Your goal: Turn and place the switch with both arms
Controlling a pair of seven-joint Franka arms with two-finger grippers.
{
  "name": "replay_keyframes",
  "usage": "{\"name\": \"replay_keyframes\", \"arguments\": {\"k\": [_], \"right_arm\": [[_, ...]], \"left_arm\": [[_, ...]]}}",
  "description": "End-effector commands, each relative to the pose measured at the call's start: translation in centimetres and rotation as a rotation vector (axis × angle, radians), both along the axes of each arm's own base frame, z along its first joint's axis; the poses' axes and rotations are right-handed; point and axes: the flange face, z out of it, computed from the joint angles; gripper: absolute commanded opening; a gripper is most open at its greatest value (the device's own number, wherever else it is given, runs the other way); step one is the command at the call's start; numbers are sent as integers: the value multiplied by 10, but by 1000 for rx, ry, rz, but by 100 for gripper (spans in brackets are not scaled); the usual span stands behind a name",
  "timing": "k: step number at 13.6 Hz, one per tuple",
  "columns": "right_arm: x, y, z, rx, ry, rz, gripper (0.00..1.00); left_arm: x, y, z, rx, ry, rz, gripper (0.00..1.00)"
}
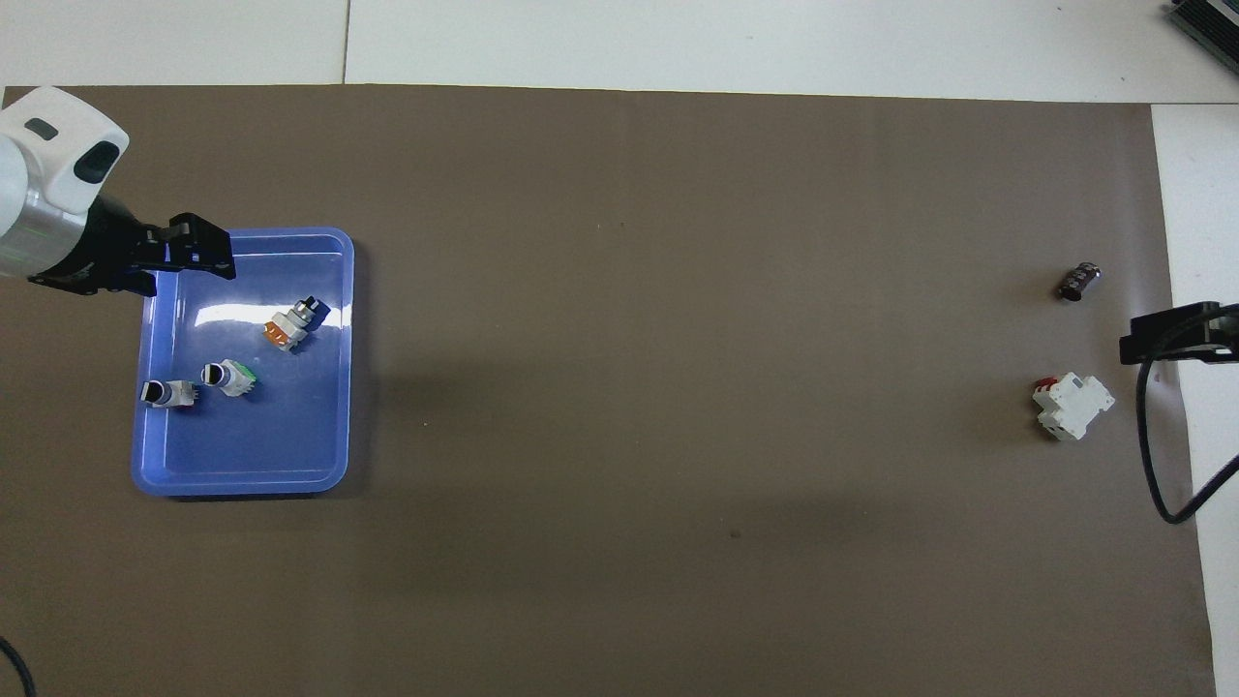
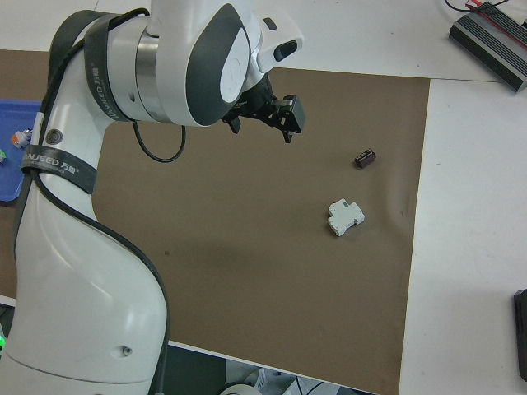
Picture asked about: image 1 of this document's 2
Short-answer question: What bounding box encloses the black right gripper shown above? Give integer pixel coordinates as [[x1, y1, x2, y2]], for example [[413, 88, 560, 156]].
[[1120, 302, 1239, 366]]

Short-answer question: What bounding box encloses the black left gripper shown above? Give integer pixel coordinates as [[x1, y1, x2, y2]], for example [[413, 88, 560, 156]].
[[29, 197, 236, 296]]

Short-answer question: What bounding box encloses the selector switch orange green block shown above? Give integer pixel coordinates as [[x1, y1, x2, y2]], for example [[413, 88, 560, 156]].
[[200, 358, 260, 400]]

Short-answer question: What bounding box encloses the white circuit breaker red lever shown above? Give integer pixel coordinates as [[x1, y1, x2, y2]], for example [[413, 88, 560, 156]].
[[1032, 373, 1116, 442]]

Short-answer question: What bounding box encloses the small dark brown capacitor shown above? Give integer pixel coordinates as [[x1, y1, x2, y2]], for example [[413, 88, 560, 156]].
[[1058, 260, 1103, 302]]

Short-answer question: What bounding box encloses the blue plastic tray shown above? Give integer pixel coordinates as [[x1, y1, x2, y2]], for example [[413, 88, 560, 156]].
[[131, 227, 355, 498]]

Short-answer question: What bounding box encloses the grey finned metal device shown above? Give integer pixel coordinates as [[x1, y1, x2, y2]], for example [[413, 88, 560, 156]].
[[1164, 0, 1239, 61]]

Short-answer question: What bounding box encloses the brown paper table mat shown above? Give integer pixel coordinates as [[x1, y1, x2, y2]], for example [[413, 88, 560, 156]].
[[0, 84, 1219, 697]]

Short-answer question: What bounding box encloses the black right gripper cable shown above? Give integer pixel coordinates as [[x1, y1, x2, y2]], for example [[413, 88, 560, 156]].
[[1134, 308, 1239, 526]]

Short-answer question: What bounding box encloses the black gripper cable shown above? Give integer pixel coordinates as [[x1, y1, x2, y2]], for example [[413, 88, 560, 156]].
[[1134, 308, 1239, 526], [0, 634, 38, 697]]

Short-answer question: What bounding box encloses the selector switch with orange block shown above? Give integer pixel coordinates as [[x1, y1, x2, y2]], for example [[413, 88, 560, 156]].
[[263, 296, 332, 353]]

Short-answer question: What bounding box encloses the small white selector switch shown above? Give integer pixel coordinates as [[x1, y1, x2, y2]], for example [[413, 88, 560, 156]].
[[140, 379, 201, 410]]

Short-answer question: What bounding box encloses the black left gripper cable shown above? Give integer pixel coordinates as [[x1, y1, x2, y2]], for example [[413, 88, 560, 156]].
[[0, 634, 38, 697]]

